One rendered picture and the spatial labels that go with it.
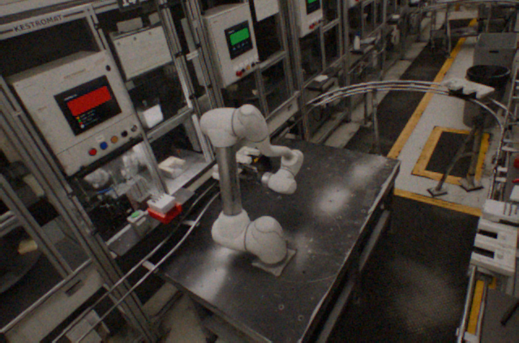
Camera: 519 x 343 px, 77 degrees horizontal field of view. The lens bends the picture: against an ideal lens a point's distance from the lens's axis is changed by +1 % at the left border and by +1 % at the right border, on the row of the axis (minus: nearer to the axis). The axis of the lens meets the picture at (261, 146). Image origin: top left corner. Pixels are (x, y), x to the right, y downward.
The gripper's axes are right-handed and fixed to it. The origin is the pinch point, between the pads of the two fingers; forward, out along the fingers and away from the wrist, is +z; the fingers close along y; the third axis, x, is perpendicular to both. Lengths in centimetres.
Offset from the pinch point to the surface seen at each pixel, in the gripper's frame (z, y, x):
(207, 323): -11, -65, 67
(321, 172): -34, -23, -45
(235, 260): -28, -22, 45
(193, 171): 30.5, 0.9, 13.9
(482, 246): -134, -4, -4
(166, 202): 9, 11, 50
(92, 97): 22, 76, 57
